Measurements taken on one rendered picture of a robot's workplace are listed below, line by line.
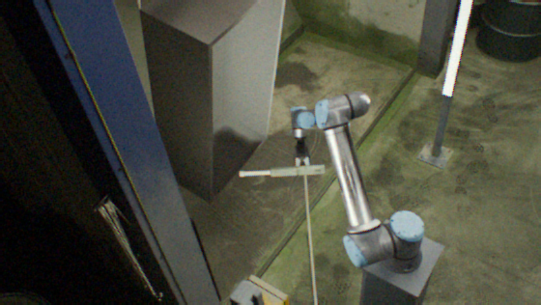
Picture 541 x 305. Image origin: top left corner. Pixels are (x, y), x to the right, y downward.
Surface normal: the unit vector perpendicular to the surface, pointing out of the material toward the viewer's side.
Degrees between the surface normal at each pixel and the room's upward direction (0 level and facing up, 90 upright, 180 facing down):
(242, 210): 0
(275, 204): 0
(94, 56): 90
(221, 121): 12
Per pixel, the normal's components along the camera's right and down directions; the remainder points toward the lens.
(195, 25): 0.09, -0.60
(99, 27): 0.82, 0.37
